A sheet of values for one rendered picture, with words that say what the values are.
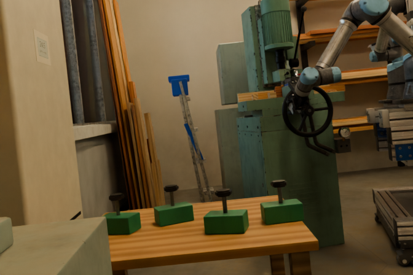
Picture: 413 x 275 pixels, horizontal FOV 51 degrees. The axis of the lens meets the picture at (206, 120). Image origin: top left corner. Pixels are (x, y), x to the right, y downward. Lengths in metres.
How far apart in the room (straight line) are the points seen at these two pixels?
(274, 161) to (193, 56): 2.74
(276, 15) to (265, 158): 0.85
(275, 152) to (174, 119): 2.63
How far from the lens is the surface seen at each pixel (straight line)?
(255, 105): 2.49
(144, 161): 3.69
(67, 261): 0.55
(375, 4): 2.18
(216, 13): 5.15
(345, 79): 4.80
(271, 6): 2.70
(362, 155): 5.40
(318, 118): 2.62
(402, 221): 2.37
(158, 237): 1.25
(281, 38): 2.67
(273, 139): 2.53
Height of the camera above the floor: 0.85
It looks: 1 degrees down
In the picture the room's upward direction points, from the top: 6 degrees counter-clockwise
